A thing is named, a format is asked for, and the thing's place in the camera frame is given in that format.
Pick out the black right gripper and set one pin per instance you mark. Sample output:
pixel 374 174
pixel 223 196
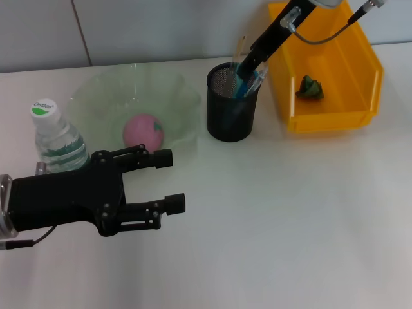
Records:
pixel 277 35

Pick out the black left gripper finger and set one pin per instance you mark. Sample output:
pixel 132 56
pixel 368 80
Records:
pixel 176 204
pixel 164 158

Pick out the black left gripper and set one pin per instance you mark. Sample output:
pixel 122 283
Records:
pixel 64 199

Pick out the grey ballpoint pen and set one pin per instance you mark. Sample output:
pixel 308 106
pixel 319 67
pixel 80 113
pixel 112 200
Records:
pixel 259 80

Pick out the clear plastic ruler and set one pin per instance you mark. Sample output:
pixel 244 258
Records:
pixel 239 48

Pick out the pink toy peach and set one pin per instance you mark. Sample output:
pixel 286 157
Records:
pixel 143 135

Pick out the green plastic wrapper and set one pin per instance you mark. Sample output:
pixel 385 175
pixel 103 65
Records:
pixel 309 88

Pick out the clear green-label water bottle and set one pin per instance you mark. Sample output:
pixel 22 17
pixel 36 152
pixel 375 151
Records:
pixel 48 128

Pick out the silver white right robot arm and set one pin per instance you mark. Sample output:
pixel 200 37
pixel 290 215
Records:
pixel 325 2

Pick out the green translucent glass fruit plate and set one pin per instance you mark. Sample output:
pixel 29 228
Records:
pixel 180 106

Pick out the black mesh pen holder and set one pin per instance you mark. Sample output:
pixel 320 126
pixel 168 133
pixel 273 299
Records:
pixel 231 128

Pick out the yellow plastic bin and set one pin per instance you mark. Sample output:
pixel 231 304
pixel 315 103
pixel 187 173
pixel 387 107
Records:
pixel 325 124

